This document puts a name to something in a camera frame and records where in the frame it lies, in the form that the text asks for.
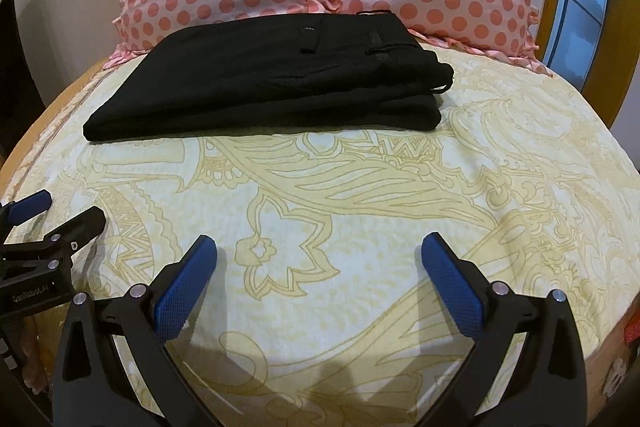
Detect black pants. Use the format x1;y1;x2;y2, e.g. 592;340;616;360
82;11;455;144

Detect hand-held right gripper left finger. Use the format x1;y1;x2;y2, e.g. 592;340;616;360
51;234;223;427

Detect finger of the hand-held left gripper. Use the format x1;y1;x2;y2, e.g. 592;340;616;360
30;206;107;271
0;189;54;228

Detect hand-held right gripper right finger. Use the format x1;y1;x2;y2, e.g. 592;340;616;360
420;231;588;427

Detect orange printed cloth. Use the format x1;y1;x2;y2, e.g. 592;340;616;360
597;322;640;408

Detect wooden framed window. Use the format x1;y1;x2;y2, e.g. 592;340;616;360
542;0;640;128

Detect yellow patterned bed sheet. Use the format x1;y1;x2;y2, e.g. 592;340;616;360
0;42;640;427

